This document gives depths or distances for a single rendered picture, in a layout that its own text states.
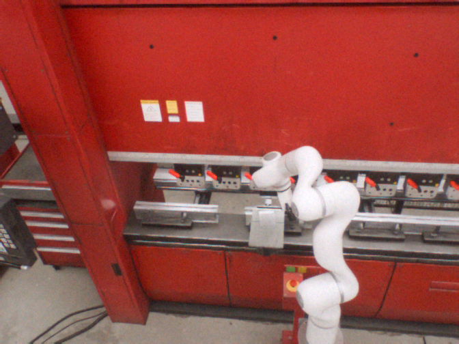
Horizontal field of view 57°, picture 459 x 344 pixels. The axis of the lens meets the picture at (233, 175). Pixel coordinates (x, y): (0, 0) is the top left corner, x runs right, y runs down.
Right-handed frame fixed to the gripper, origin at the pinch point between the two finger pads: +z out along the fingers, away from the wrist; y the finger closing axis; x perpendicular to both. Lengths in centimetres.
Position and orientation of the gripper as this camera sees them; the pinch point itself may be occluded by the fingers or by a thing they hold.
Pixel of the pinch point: (292, 212)
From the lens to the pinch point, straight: 194.1
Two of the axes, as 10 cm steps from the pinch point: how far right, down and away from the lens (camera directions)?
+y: -1.0, 5.7, -8.2
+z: 3.6, 7.9, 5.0
